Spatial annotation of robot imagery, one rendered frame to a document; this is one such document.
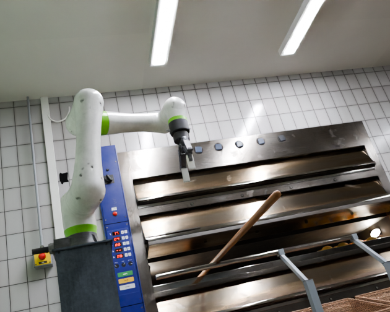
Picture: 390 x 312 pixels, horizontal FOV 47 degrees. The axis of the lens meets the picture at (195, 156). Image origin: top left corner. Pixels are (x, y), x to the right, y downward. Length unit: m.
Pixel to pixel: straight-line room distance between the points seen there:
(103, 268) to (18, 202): 1.37
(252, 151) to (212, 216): 0.59
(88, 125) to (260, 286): 1.62
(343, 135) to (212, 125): 1.03
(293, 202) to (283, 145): 0.45
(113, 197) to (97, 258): 1.23
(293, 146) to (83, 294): 2.14
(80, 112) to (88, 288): 0.68
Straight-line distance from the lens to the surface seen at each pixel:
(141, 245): 2.85
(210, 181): 3.07
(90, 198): 1.69
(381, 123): 3.87
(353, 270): 3.22
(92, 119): 1.84
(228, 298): 2.87
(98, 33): 2.84
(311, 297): 2.38
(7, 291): 2.85
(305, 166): 3.35
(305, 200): 3.24
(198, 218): 2.96
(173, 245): 2.78
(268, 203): 1.71
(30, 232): 2.91
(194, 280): 2.84
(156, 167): 3.05
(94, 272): 1.71
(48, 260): 2.77
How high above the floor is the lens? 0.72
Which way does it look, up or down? 24 degrees up
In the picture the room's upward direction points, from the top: 15 degrees counter-clockwise
